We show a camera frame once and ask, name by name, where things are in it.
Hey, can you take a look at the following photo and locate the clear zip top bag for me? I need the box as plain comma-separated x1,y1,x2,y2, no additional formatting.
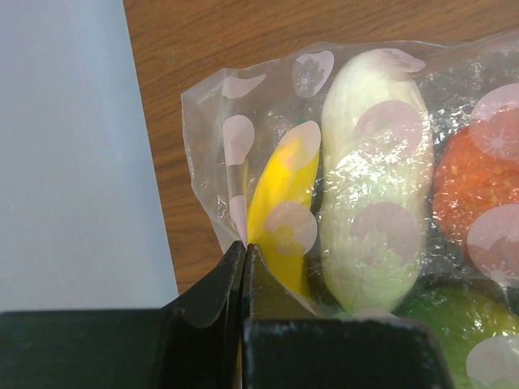
181,32,518,388

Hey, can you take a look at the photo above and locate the red fake tomato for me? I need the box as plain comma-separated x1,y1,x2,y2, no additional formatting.
433,83,518,287

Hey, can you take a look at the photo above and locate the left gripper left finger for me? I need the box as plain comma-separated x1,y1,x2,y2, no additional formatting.
160,241,246,388

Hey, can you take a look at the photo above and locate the green fake vegetable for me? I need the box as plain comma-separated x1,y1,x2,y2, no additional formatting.
336,285,519,389

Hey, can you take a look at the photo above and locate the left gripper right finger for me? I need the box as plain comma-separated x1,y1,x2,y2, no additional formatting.
242,246,453,388

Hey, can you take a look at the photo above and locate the white fake vegetable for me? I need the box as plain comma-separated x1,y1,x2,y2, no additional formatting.
319,48,434,313

